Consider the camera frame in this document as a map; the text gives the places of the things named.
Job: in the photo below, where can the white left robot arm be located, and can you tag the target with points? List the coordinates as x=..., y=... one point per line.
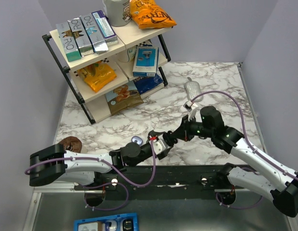
x=55, y=163

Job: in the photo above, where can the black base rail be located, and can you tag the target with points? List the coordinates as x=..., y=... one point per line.
x=167, y=183

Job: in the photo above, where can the grey printed mug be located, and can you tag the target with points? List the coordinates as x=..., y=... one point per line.
x=117, y=12

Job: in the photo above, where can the teal RO box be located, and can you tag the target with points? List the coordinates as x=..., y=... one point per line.
x=68, y=42

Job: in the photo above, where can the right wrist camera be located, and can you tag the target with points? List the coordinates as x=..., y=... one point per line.
x=192, y=109

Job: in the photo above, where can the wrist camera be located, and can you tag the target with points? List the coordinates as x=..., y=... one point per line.
x=159, y=146
x=192, y=109

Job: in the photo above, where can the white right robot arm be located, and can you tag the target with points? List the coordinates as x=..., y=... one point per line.
x=274, y=181

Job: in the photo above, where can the orange snack bag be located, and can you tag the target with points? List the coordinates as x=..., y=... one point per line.
x=97, y=75

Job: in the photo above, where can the brown cookie bag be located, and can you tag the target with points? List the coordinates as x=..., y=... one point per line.
x=123, y=97

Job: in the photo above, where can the blue plastic tray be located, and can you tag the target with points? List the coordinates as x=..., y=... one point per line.
x=120, y=222

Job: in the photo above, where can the orange chips bag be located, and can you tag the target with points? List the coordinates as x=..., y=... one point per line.
x=147, y=14

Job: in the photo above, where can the black frame wooden shelf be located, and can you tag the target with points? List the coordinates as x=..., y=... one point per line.
x=94, y=104

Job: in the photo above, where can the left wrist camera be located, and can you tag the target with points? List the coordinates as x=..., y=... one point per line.
x=159, y=146

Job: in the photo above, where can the dark blue snack bag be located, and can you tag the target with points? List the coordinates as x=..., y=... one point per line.
x=144, y=84

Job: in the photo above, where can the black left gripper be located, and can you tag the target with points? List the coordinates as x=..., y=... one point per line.
x=163, y=154

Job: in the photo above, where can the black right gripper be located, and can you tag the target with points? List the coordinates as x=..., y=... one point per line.
x=183, y=132

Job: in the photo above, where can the white cup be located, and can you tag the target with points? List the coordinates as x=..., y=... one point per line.
x=127, y=55

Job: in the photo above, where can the purple white box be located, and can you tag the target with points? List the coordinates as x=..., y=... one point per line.
x=107, y=31

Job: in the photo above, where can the blue razor box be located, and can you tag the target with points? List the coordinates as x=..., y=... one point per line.
x=146, y=61

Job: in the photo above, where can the blue silver RO box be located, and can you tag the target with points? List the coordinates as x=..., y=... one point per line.
x=95, y=36

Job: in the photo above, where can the brown crumpled wrapper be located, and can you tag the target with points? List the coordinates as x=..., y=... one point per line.
x=71, y=143

